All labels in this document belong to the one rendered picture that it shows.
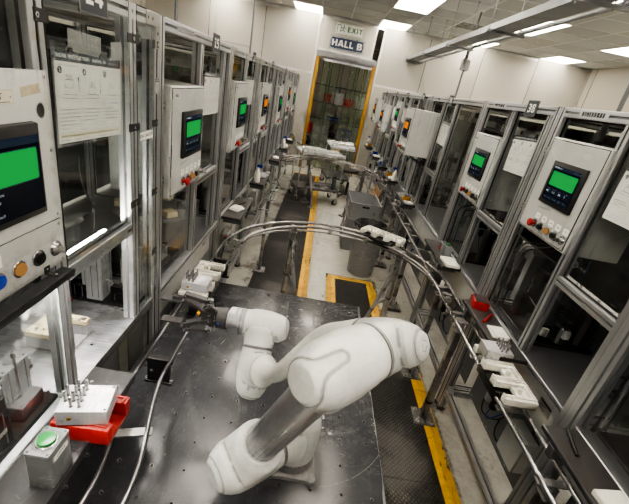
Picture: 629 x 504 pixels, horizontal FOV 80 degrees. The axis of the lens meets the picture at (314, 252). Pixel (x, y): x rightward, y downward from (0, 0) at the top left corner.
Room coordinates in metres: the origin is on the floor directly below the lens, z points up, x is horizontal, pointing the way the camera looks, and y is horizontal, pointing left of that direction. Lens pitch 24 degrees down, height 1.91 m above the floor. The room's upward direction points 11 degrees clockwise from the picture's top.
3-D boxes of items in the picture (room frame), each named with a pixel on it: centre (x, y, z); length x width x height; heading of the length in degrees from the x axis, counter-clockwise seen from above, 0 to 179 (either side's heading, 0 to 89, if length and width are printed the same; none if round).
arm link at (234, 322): (1.07, 0.22, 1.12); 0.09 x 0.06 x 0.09; 2
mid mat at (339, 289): (3.32, -0.48, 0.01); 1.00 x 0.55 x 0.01; 2
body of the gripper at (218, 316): (1.07, 0.29, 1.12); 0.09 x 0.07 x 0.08; 92
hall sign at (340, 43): (9.33, 0.18, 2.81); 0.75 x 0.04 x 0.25; 92
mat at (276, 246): (5.75, 0.39, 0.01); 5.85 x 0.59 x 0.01; 2
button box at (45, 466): (0.59, 0.55, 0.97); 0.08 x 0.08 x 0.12; 2
